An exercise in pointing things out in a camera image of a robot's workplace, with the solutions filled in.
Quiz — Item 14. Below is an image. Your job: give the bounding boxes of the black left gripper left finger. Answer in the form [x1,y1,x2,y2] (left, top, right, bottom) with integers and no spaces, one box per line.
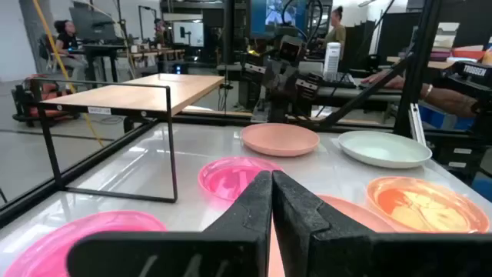
[67,170,274,277]

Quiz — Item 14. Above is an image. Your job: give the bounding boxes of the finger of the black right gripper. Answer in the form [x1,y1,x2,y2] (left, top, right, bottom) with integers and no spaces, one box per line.
[244,60,284,98]
[282,64,322,99]

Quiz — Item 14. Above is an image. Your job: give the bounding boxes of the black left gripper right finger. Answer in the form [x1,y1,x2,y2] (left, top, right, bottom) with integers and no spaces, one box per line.
[271,170,492,277]

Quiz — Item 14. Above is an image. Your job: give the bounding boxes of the salmon pink opaque plate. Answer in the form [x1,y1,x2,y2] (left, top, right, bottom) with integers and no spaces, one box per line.
[268,194,397,277]
[240,122,321,158]

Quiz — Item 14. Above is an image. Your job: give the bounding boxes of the white opaque plate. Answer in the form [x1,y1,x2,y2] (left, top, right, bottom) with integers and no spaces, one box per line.
[337,129,434,170]

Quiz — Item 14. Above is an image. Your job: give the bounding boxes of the person's forearm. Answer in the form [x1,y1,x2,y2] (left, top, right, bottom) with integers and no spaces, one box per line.
[399,82,480,118]

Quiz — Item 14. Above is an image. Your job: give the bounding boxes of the black keyboard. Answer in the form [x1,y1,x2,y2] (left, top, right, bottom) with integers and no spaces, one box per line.
[321,72,358,89]

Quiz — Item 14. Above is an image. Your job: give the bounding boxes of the white tower air purifier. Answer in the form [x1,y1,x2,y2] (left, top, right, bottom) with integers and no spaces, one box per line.
[323,42,342,76]

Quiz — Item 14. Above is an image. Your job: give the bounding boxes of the person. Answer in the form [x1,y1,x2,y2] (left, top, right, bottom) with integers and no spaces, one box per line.
[52,18,90,82]
[152,17,171,49]
[317,5,347,52]

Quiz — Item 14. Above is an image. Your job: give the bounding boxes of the blue lit screen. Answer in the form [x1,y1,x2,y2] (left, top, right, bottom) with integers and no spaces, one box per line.
[249,0,308,38]

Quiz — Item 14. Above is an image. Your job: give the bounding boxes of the person's hand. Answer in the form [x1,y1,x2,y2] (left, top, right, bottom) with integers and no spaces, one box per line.
[360,70,407,90]

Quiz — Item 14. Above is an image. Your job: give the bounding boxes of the orange transparent plate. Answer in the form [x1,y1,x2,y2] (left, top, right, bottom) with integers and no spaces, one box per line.
[364,175,491,235]

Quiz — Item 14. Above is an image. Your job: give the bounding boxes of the blue storage bin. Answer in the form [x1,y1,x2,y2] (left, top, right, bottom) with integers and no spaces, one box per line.
[417,102,476,132]

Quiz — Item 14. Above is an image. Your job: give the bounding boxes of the black drawer unit white labels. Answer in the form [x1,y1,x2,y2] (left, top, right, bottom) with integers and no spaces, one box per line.
[434,130,492,182]

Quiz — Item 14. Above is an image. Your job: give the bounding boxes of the dark tilted monitor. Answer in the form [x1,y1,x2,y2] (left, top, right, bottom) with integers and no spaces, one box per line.
[68,2,118,43]

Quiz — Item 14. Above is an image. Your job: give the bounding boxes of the red floor equipment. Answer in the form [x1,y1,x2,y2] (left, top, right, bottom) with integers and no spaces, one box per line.
[11,75,80,126]

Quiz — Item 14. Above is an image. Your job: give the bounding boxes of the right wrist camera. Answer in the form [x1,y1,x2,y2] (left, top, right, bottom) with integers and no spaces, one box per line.
[277,35,304,65]

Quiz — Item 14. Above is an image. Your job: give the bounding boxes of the black aluminium table frame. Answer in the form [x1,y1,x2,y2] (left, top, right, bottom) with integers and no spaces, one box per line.
[0,0,492,228]

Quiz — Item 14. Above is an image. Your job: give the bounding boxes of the yellow hanging cable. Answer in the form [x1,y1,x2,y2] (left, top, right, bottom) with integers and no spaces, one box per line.
[31,0,105,148]

